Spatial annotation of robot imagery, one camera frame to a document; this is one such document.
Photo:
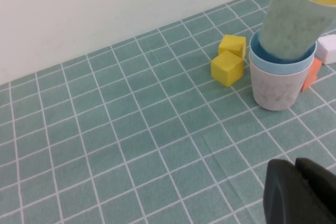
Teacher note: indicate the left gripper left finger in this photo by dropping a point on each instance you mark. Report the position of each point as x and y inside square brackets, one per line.
[286, 197]

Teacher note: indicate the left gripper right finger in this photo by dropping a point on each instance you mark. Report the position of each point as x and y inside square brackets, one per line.
[324, 184]

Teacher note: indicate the green plastic cup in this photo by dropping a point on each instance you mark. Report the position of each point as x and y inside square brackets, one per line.
[294, 24]

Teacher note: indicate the light blue plastic cup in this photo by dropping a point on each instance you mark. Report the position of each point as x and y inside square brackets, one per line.
[278, 66]

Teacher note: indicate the white foam cube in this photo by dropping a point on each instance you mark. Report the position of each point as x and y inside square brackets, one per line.
[328, 49]

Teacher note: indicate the orange foam cube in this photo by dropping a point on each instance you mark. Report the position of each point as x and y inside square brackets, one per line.
[311, 75]

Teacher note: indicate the pink plastic cup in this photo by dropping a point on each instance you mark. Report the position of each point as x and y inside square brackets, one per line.
[275, 93]

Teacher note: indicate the yellow foam cube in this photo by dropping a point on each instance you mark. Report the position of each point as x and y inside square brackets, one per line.
[225, 68]
[231, 43]

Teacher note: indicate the green checkered tablecloth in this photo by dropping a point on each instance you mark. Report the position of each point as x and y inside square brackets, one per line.
[105, 129]

